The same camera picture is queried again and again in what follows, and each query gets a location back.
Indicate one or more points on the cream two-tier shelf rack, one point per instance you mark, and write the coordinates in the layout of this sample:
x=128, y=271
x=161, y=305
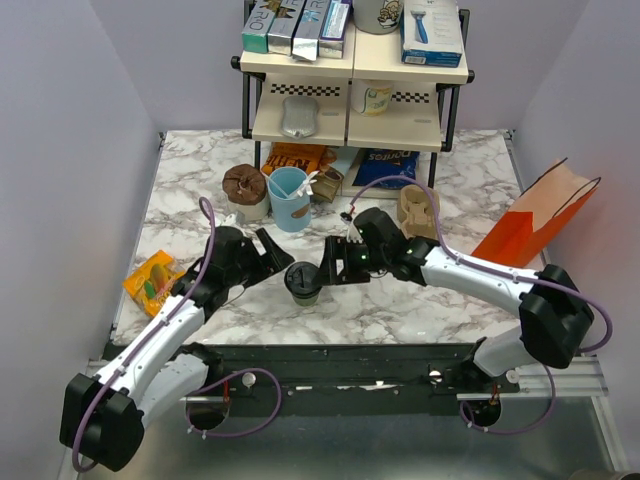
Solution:
x=421, y=116

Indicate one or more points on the silver blue toothpaste box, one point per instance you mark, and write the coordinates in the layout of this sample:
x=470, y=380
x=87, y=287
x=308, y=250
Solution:
x=306, y=39

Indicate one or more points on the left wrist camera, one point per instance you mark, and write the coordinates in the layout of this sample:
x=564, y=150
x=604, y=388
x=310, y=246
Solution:
x=235, y=219

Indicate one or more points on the light blue cup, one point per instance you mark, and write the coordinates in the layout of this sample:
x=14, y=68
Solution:
x=290, y=203

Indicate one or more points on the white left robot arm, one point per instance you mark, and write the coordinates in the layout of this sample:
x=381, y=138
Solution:
x=104, y=416

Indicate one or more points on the white printed paper cup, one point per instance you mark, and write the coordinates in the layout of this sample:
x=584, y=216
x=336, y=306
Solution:
x=370, y=97

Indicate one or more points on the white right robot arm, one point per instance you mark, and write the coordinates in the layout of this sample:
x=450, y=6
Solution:
x=553, y=317

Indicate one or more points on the green paper coffee cup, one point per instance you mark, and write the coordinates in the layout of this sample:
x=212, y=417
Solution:
x=306, y=300

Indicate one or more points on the purple white toothpaste box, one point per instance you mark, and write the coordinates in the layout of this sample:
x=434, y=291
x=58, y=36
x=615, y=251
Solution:
x=332, y=37

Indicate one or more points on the black plastic cup lid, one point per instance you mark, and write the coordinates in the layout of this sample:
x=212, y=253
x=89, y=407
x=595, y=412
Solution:
x=299, y=277

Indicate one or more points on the orange snack bag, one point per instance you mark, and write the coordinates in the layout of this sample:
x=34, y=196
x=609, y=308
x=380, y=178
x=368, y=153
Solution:
x=306, y=157

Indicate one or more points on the orange snack packet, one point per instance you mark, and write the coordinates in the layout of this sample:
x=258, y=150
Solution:
x=150, y=284

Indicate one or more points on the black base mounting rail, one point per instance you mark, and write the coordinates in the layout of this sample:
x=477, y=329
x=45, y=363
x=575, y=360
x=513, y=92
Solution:
x=350, y=380

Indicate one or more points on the orange paper gift bag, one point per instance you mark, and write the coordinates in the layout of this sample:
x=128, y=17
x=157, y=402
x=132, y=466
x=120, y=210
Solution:
x=536, y=217

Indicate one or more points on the brown and white pouch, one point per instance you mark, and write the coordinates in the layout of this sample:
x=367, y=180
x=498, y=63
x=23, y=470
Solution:
x=246, y=191

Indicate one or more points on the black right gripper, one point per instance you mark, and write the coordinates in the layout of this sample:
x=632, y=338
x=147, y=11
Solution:
x=337, y=247

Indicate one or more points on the blue Doritos chip bag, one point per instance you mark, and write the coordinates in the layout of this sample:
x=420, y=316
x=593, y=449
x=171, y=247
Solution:
x=378, y=163

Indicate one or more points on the blue razor package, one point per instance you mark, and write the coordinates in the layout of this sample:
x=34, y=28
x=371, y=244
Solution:
x=431, y=34

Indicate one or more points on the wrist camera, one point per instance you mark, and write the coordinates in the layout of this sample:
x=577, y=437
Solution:
x=352, y=233
x=235, y=219

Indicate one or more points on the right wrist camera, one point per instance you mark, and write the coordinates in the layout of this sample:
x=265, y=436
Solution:
x=352, y=233

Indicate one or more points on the brown cardboard cup carrier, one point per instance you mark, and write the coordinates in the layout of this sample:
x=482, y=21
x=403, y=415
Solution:
x=415, y=212

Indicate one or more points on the teal toothpaste box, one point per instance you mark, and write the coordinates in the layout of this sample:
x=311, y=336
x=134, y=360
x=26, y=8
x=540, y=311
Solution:
x=257, y=26

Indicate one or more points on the grey cartoon mug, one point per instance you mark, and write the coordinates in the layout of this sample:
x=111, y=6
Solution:
x=377, y=16

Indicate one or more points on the olive brown small package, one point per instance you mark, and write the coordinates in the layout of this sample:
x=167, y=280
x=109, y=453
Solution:
x=327, y=184

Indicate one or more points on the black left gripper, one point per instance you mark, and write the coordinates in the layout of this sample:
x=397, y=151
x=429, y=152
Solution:
x=276, y=258

